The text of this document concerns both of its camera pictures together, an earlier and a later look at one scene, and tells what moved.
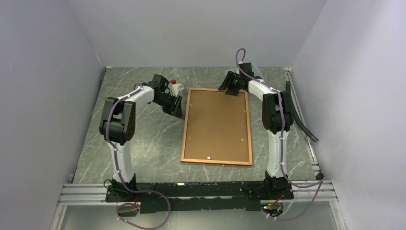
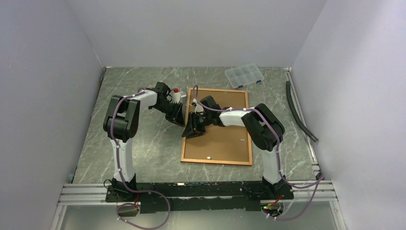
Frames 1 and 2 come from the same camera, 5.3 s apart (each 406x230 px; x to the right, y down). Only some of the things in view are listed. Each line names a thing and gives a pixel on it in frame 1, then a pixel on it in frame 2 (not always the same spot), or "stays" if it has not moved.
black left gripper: (175, 109) -> (175, 117)
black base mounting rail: (154, 197) stays
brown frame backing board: (217, 127) stays
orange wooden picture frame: (231, 162) stays
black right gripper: (227, 84) -> (192, 128)
